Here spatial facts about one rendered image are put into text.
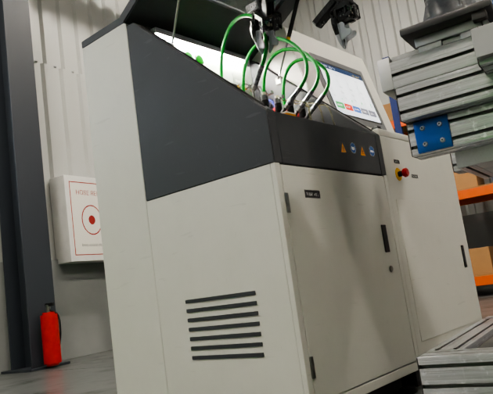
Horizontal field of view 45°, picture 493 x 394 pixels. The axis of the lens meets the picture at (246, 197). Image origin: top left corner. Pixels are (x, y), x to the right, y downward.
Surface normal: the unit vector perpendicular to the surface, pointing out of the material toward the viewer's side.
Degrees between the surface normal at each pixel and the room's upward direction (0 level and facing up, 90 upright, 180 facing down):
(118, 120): 90
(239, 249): 90
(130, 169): 90
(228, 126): 90
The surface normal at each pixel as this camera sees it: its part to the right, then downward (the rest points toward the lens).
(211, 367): -0.65, -0.03
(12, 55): 0.83, -0.20
